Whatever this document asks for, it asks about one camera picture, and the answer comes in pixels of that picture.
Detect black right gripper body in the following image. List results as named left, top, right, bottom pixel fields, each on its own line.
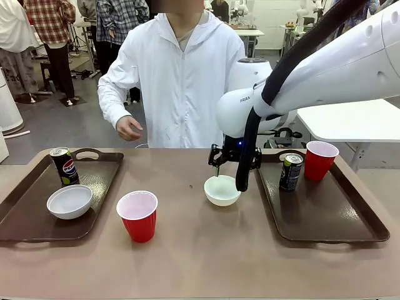
left=223, top=136, right=248, bottom=164

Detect black Pepsi can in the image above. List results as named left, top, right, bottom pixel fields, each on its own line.
left=279, top=152, right=304, bottom=192
left=49, top=147, right=81, bottom=188

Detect white bowl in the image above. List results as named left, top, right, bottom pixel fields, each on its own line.
left=204, top=175, right=242, bottom=207
left=46, top=184, right=94, bottom=220

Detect red plastic cup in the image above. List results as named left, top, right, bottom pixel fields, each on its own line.
left=116, top=190, right=159, bottom=244
left=304, top=140, right=340, bottom=182

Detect person's right forearm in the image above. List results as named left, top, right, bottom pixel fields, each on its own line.
left=97, top=74, right=134, bottom=126

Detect person's right hand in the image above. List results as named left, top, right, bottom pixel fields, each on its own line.
left=115, top=115, right=144, bottom=141

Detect black grey floor equipment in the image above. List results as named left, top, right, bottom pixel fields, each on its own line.
left=264, top=127, right=304, bottom=149

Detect person in white hooded jacket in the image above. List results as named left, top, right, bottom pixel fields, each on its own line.
left=97, top=9, right=248, bottom=149

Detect dark brown serving tray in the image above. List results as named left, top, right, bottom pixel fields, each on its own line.
left=254, top=151, right=391, bottom=243
left=0, top=147, right=125, bottom=243

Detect white background table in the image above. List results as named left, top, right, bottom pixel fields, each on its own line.
left=232, top=29, right=266, bottom=51

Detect person in dark clothes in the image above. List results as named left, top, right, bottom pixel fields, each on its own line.
left=211, top=0, right=231, bottom=23

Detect person in grey plaid shirt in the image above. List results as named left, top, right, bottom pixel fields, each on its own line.
left=93, top=0, right=151, bottom=104

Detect black stool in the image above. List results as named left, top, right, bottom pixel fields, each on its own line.
left=39, top=61, right=58, bottom=93

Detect white cylindrical air purifier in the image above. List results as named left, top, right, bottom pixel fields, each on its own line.
left=0, top=67, right=25, bottom=136

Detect person in red plaid shirt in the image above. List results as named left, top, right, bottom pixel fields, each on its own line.
left=23, top=0, right=78, bottom=106

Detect person in white top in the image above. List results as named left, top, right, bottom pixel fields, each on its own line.
left=0, top=0, right=40, bottom=96

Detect black cable sleeve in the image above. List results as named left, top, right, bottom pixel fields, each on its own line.
left=235, top=0, right=368, bottom=193

